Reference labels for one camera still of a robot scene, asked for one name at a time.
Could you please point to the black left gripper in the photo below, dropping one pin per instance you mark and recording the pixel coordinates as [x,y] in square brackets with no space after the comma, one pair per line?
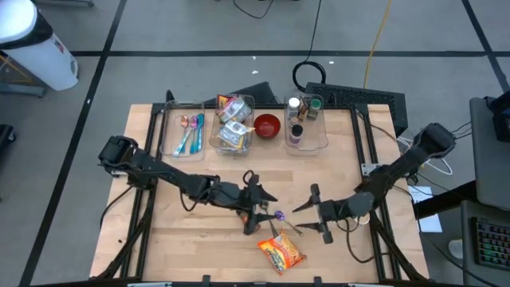
[249,199]

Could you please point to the clear plastic utensil bin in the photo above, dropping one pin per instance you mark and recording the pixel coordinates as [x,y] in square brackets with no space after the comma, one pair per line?
[171,135]

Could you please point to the white computer mouse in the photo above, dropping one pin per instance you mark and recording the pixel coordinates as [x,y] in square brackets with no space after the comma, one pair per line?
[456,249]

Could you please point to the backlit black keyboard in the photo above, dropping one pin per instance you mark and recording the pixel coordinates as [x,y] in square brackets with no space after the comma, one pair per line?
[492,243]

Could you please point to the dark metal spoon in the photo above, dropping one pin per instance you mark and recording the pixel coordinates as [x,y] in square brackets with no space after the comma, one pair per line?
[272,228]

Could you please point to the green oregano spice jar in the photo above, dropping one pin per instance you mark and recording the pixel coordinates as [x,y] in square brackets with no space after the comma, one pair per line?
[315,104]

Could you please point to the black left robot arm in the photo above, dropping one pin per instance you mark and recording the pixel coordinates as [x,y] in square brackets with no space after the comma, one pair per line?
[159,171]

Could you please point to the grey metal base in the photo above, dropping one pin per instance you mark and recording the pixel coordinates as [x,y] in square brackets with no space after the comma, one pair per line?
[63,2]

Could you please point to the black desk device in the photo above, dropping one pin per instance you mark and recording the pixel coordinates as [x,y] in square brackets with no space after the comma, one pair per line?
[503,117]

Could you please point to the bagel seasoning jar white cap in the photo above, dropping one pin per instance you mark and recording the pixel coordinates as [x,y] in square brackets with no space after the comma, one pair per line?
[293,103]

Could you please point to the white trash can black bag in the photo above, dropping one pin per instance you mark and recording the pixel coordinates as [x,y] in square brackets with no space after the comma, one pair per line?
[36,48]

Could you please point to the black metal table frame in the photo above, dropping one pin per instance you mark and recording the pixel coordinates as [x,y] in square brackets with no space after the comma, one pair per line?
[143,255]

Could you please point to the purple label spice jar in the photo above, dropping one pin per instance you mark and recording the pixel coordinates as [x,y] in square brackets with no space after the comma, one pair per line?
[296,131]

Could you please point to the grey desk top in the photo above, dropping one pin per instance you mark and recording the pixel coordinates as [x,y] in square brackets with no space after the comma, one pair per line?
[490,159]

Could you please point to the clear plastic packet bin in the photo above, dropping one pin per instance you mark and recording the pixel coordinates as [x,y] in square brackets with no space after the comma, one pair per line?
[213,135]

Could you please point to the red bowl black outside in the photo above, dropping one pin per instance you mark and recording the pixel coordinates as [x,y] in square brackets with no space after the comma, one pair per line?
[267,126]

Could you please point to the clear plastic jar bin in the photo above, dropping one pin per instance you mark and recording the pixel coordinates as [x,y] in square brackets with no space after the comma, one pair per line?
[318,135]

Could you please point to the orange chicken ramen packet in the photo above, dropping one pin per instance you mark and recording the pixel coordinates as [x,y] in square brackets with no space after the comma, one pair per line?
[281,252]

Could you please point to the white paper sheet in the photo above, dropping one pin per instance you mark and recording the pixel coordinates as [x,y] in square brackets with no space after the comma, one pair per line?
[430,224]

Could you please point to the dark grey desk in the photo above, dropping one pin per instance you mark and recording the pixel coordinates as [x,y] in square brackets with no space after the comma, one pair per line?
[467,247]

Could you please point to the green ramen packet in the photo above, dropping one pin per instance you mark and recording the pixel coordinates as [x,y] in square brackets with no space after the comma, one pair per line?
[237,109]

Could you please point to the black floor object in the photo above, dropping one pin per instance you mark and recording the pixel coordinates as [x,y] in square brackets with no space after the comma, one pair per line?
[6,133]

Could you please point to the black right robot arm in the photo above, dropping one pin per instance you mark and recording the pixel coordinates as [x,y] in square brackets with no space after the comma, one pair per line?
[398,167]

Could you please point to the yellow ramen packet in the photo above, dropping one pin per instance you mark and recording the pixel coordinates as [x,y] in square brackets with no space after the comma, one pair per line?
[235,135]

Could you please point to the iridescent metal spoon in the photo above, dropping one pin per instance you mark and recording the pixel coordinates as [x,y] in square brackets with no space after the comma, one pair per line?
[193,121]

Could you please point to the blue toothbrush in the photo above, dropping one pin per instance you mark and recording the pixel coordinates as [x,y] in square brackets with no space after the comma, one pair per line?
[181,145]

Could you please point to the green metallic spoon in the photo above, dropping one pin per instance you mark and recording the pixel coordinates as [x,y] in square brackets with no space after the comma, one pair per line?
[280,215]

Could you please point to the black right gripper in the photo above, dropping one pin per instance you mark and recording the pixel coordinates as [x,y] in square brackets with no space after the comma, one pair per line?
[330,209]

